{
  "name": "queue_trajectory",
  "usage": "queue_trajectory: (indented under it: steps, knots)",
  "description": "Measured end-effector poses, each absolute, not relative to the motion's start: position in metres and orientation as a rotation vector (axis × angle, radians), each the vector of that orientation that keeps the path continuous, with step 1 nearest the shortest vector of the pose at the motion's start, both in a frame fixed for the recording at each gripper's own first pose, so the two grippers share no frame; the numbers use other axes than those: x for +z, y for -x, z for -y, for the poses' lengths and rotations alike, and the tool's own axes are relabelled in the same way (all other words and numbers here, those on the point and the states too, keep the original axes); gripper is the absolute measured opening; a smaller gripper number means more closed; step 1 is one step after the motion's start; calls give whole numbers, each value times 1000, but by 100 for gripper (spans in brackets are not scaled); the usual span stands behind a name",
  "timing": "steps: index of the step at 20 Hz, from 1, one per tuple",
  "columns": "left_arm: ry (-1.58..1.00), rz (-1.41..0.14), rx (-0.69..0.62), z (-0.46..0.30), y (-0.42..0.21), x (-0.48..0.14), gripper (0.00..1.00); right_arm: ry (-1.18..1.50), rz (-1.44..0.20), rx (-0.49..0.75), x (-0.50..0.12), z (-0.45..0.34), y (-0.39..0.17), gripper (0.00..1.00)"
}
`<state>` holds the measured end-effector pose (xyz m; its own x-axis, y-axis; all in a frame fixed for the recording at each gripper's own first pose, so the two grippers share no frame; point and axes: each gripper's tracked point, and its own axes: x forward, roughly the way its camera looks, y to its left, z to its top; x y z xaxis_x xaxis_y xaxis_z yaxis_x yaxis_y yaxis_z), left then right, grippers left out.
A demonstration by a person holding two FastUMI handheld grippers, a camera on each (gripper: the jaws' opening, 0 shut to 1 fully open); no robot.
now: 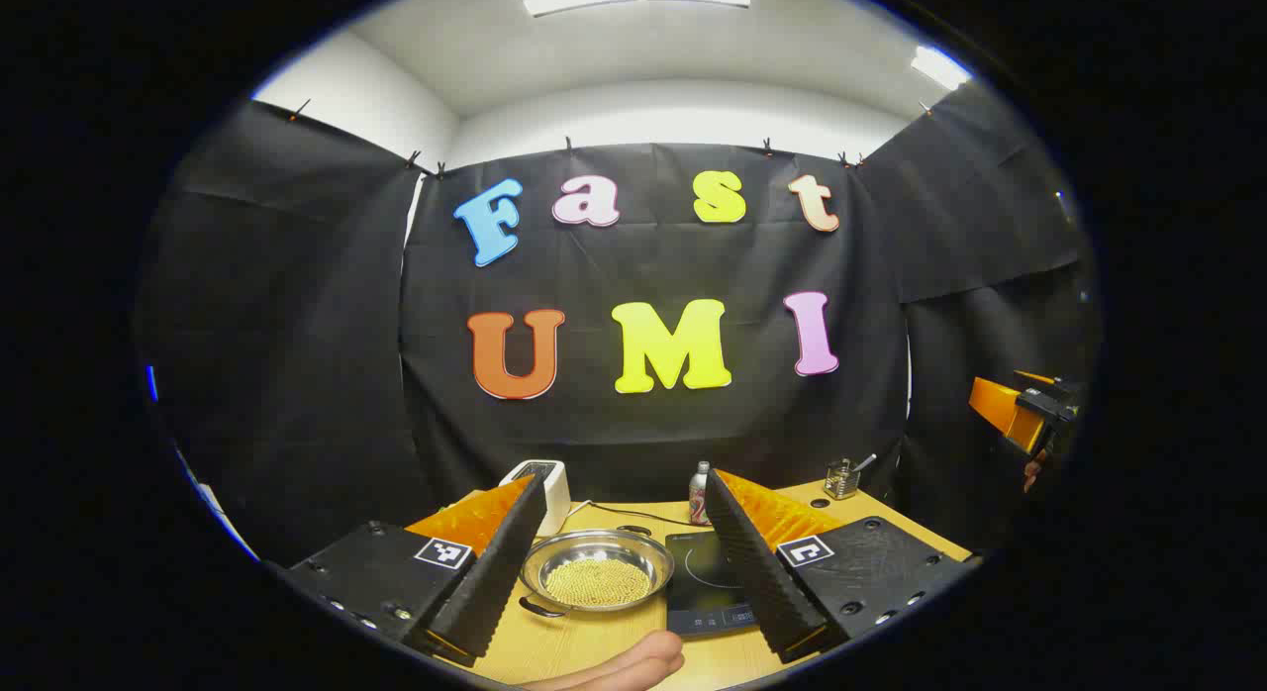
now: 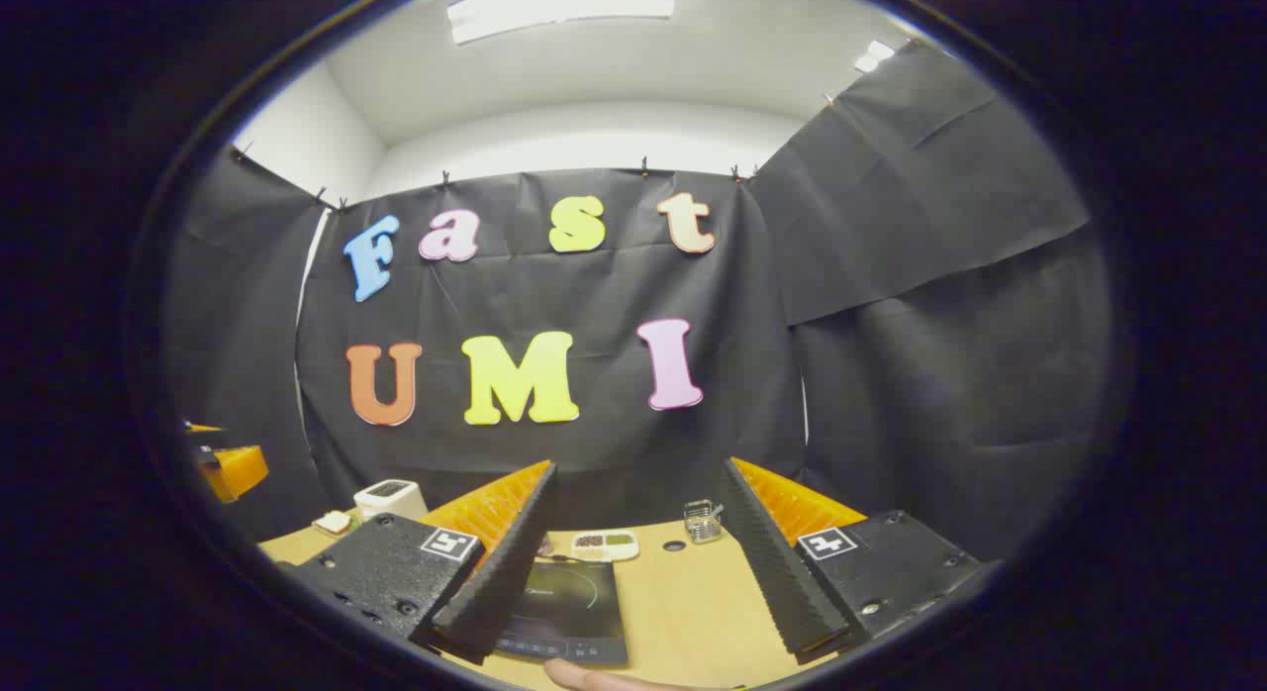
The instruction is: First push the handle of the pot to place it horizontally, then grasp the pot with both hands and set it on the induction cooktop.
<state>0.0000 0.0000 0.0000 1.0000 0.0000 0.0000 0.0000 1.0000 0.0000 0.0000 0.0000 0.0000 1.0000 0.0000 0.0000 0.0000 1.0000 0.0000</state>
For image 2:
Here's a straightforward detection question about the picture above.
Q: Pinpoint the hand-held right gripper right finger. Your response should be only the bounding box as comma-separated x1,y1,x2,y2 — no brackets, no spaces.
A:
720,457,981,664

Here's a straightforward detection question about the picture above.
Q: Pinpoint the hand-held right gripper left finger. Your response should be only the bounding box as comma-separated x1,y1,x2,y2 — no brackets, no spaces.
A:
285,460,558,664

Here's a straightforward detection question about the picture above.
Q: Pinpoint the black induction cooktop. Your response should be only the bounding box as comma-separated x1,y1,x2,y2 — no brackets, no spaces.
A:
492,557,631,667

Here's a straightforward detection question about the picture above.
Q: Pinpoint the white divided dish of beans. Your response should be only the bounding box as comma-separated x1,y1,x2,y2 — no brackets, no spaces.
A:
571,530,640,562

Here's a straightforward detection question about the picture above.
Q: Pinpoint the white toaster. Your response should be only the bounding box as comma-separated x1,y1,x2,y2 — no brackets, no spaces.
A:
353,479,430,522

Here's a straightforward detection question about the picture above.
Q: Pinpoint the black backdrop cloth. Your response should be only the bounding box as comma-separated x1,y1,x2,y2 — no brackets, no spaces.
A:
163,40,1115,563

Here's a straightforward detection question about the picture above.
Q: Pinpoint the long ceiling light panel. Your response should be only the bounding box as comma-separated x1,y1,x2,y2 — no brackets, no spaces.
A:
445,0,682,46

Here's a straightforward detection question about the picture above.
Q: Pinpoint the small wire basket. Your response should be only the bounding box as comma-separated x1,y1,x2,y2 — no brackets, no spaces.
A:
683,499,724,544

